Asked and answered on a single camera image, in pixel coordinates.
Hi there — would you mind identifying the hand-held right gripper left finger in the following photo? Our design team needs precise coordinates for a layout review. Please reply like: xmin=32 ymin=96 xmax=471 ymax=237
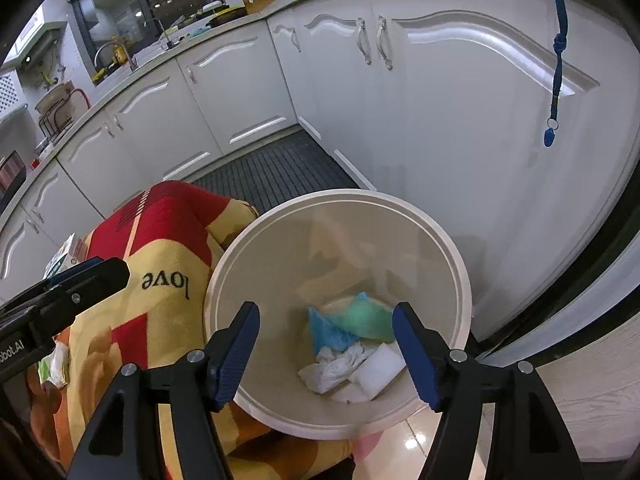
xmin=67 ymin=301 xmax=261 ymax=480

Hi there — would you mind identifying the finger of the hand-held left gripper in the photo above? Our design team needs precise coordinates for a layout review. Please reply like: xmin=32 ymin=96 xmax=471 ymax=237
xmin=27 ymin=257 xmax=131 ymax=341
xmin=0 ymin=259 xmax=104 ymax=309

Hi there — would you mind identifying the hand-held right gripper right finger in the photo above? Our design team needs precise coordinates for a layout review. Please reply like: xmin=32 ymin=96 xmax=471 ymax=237
xmin=392 ymin=301 xmax=583 ymax=480

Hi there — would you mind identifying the white green milk carton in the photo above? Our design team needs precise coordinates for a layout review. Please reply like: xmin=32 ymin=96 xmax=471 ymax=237
xmin=42 ymin=232 xmax=90 ymax=281

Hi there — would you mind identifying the round white trash bin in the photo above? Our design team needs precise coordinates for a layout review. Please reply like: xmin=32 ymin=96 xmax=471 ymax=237
xmin=202 ymin=189 xmax=473 ymax=442

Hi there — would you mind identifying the white foam block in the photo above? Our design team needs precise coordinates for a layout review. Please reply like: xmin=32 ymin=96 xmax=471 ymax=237
xmin=347 ymin=342 xmax=407 ymax=403

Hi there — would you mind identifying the white crumpled wrapper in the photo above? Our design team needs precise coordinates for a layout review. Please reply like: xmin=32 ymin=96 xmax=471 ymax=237
xmin=39 ymin=342 xmax=72 ymax=388

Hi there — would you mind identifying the green sponge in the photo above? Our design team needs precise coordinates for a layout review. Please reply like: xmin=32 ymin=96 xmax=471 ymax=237
xmin=340 ymin=291 xmax=398 ymax=343

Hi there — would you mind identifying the red yellow printed blanket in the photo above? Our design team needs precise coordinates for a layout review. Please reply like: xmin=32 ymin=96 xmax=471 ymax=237
xmin=27 ymin=180 xmax=358 ymax=480

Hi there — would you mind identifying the white crumpled tissue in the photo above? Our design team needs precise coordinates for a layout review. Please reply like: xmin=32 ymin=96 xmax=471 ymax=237
xmin=297 ymin=344 xmax=376 ymax=395

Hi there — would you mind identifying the blue crumpled wrapper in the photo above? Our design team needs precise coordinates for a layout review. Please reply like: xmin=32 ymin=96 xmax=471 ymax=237
xmin=306 ymin=306 xmax=358 ymax=356

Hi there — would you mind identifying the copper coloured pot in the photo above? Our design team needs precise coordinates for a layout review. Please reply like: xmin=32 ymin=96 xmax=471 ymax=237
xmin=0 ymin=152 xmax=27 ymax=199

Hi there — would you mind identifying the beige pot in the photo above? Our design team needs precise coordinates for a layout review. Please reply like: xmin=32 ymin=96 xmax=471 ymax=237
xmin=35 ymin=82 xmax=92 ymax=136

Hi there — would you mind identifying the dark ribbed floor mat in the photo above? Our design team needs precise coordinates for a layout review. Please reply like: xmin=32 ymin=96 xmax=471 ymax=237
xmin=192 ymin=130 xmax=377 ymax=213

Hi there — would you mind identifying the metal kitchen faucet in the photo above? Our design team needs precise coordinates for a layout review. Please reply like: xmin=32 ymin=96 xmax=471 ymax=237
xmin=94 ymin=42 xmax=137 ymax=72

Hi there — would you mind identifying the row of white cabinet doors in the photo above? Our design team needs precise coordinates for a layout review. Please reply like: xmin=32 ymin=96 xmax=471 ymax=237
xmin=0 ymin=0 xmax=640 ymax=343

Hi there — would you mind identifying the white range hood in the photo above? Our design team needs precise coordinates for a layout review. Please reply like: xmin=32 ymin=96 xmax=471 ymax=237
xmin=0 ymin=19 xmax=69 ymax=69

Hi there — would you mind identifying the kitchen window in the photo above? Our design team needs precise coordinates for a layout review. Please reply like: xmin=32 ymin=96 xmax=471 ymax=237
xmin=69 ymin=0 xmax=227 ymax=86

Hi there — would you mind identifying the black yellow pan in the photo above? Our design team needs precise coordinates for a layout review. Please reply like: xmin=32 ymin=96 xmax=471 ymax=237
xmin=207 ymin=4 xmax=249 ymax=27

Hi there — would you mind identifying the white lattice wall cabinet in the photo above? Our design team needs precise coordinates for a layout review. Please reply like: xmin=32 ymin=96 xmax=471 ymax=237
xmin=0 ymin=71 xmax=25 ymax=113

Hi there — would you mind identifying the blue lanyard with key fob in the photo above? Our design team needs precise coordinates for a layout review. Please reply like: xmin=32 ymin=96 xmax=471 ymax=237
xmin=543 ymin=0 xmax=568 ymax=148

